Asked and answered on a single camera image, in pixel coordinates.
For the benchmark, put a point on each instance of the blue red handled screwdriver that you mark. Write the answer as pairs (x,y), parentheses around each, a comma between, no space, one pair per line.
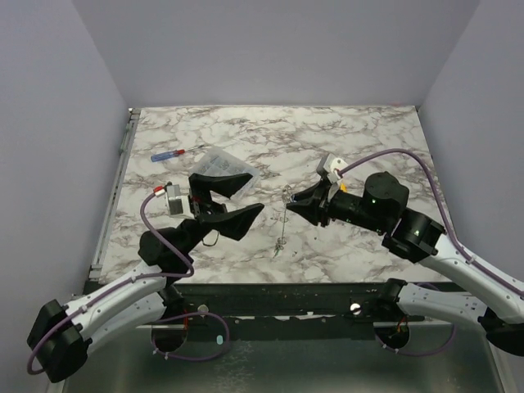
(167,155)

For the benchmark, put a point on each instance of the green key tag key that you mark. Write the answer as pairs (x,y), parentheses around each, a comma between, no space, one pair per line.
(277,250)

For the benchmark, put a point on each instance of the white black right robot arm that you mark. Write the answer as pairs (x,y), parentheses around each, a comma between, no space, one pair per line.
(490,299)

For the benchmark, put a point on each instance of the black front mounting rail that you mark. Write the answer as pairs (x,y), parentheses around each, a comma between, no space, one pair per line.
(278,312)

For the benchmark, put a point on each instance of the clear plastic screw organizer box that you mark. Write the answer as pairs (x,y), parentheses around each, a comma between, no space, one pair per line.
(217,163)

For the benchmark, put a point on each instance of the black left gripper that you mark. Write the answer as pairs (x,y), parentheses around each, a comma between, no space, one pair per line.
(234,223)

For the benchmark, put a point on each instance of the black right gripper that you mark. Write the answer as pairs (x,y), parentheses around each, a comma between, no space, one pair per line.
(324,203)

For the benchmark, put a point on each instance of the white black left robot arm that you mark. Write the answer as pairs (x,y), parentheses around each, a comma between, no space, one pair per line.
(63,336)

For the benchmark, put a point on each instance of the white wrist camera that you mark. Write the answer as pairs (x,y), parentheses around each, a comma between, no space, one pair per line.
(174,199)
(329,168)

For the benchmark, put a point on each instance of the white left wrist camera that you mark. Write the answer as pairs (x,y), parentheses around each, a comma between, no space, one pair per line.
(174,199)

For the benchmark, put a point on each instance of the aluminium table edge rail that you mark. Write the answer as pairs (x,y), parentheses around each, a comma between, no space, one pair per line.
(95,268)

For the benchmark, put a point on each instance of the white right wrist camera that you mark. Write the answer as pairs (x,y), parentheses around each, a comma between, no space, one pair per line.
(329,168)

